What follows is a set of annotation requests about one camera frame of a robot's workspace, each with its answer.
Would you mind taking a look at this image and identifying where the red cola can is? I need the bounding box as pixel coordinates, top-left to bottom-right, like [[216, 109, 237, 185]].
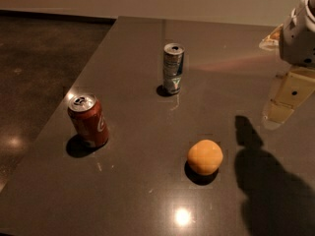
[[68, 93, 109, 148]]

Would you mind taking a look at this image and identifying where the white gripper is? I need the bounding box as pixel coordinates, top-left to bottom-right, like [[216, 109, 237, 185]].
[[259, 0, 315, 130]]

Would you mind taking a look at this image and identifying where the silver energy drink can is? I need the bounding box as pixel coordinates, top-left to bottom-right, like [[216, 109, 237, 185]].
[[162, 43, 185, 95]]

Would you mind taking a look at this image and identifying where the orange fruit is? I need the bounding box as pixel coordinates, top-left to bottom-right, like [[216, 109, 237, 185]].
[[187, 140, 223, 176]]

